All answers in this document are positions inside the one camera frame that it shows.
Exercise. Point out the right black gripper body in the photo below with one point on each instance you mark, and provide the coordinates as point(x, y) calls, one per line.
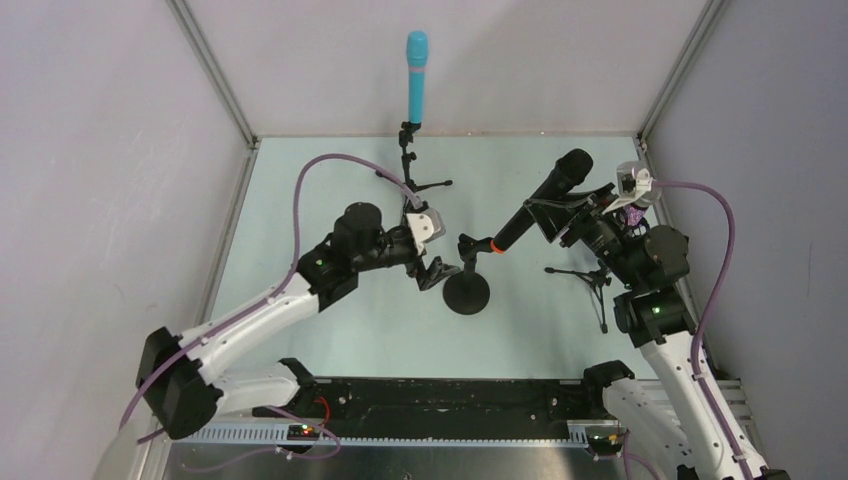
point(573, 221)

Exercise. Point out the black round-base mic stand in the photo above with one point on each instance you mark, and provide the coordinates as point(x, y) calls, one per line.
point(468, 292)

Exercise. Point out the teal blue microphone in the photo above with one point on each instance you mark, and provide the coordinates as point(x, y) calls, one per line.
point(417, 54)

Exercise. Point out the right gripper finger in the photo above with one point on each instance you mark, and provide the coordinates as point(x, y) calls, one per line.
point(551, 217)
point(598, 198)

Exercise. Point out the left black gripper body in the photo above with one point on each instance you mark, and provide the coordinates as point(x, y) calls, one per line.
point(420, 261)

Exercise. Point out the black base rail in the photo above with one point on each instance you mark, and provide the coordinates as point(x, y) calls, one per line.
point(447, 409)

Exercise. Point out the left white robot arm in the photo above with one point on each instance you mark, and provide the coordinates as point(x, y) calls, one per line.
point(185, 378)

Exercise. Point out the black microphone orange cap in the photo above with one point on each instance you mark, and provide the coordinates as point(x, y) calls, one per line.
point(568, 172)

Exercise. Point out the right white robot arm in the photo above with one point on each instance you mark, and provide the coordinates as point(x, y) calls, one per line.
point(698, 437)

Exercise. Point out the black small tripod stand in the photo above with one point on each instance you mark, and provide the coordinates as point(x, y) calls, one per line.
point(405, 139)

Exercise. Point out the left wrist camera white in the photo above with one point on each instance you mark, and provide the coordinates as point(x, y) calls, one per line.
point(425, 226)

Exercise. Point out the black shock-mount tripod stand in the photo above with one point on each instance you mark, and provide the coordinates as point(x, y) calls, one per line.
point(595, 280)

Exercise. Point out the purple glitter microphone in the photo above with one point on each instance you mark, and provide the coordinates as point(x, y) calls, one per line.
point(636, 217)

